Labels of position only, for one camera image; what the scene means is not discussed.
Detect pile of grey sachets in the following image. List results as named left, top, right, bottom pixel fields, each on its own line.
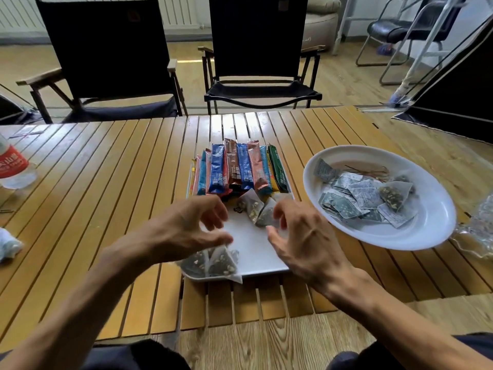
left=312, top=157, right=421, bottom=230

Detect small white pen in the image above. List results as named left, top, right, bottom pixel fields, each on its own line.
left=9, top=125, right=51, bottom=140

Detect row of colourful stick packets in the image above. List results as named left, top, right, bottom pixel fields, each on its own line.
left=186, top=138, right=290, bottom=198

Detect grey rectangular tray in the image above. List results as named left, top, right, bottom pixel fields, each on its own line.
left=181, top=161, right=295, bottom=284

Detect white metal frame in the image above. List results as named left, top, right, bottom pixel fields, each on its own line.
left=332, top=0, right=469, bottom=106

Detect white wall radiator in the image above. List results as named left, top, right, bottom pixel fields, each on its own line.
left=0, top=0, right=211, bottom=33

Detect crumpled white tissue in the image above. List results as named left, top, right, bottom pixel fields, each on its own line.
left=0, top=227, right=25, bottom=263

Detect black folding chair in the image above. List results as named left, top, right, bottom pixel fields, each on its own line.
left=197, top=0, right=326, bottom=115
left=16, top=0, right=189, bottom=124

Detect white round bowl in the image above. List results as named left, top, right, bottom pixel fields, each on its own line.
left=303, top=145, right=457, bottom=252

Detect person's leg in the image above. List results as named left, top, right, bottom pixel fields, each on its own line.
left=0, top=339, right=192, bottom=370
left=327, top=333, right=493, bottom=370

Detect person's left hand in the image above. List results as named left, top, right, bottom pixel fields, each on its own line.
left=148, top=194, right=235, bottom=265

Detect person's left leg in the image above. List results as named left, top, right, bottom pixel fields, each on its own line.
left=0, top=339, right=192, bottom=370

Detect clear bottle with red cap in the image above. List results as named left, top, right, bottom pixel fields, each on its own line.
left=0, top=133, right=39, bottom=190

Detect person's right hand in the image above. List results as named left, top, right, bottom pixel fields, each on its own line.
left=266, top=198, right=353, bottom=293

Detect person's left forearm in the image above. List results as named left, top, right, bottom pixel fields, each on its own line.
left=0, top=234, right=162, bottom=370

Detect black fabric backdrop panel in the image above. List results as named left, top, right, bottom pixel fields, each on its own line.
left=0, top=82, right=43, bottom=126
left=392, top=13, right=493, bottom=145

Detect pyramid mesh tea bag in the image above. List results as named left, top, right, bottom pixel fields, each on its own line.
left=255, top=194, right=289, bottom=229
left=236, top=188, right=266, bottom=225
left=207, top=245, right=244, bottom=285
left=377, top=180, right=415, bottom=213
left=178, top=248, right=212, bottom=281

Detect clear patterned glass cup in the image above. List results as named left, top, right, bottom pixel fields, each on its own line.
left=450, top=192, right=493, bottom=261

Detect person's right forearm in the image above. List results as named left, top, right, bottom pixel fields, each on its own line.
left=319, top=265, right=493, bottom=370

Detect beige inflatable sofa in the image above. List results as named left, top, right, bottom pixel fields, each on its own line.
left=302, top=0, right=342, bottom=52

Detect black office chair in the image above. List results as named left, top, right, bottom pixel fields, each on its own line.
left=355, top=0, right=469, bottom=86

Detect thin reddish brown strings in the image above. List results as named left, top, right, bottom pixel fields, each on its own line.
left=344, top=163, right=390, bottom=182

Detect person's right leg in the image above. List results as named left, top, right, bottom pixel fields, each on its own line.
left=327, top=333, right=493, bottom=370

